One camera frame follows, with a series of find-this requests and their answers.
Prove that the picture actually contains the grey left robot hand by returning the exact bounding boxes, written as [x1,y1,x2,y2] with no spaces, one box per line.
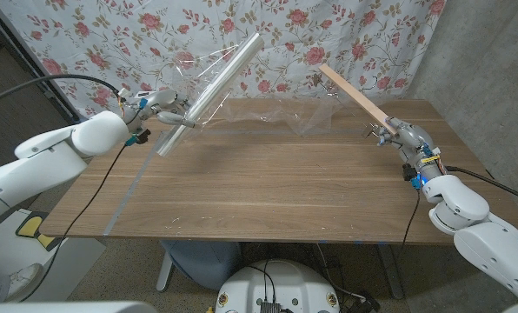
[119,89,197,132]

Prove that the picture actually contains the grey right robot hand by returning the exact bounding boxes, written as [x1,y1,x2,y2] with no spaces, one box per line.
[374,116,447,183]

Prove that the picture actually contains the cling film roll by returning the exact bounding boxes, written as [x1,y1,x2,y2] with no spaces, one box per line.
[156,32,266,158]

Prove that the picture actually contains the wooden stick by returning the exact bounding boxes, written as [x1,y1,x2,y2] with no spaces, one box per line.
[318,63,399,136]

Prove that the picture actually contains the transparent cling film sheet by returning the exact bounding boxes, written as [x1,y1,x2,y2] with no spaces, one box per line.
[169,41,345,137]

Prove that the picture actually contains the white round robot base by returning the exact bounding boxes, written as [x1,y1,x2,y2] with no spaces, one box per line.
[215,259,342,313]

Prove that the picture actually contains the grey table leg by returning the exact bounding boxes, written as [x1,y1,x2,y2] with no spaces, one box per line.
[378,243,404,300]

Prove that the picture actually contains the floral print curtain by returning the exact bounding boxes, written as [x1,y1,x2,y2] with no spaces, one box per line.
[0,0,447,122]

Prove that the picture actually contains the blue-grey chair seat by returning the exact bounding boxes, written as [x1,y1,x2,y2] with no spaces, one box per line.
[161,241,242,291]

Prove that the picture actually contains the black power adapter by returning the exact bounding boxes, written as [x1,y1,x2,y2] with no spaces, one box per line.
[348,291,382,313]

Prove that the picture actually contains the yellow and black pad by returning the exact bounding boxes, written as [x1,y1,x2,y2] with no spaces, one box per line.
[15,211,58,252]

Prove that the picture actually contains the white floor platform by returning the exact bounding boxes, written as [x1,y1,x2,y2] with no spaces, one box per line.
[0,208,108,303]

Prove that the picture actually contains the white shoe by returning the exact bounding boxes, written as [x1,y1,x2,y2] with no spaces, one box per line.
[6,263,43,300]

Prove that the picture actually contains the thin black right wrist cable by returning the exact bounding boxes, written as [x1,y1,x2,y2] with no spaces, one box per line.
[398,189,422,258]

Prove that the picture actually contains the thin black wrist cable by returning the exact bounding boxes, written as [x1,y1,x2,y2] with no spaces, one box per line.
[398,189,422,258]
[17,142,130,304]

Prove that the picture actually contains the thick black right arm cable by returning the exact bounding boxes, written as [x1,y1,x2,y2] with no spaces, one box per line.
[444,164,518,209]

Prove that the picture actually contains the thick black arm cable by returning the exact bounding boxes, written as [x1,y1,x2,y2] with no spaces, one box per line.
[0,73,121,110]
[444,164,518,209]

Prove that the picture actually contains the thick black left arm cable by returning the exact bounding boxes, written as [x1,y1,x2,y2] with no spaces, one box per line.
[0,73,121,110]

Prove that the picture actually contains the thin black left wrist cable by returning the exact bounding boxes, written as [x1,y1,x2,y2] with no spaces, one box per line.
[17,142,130,304]

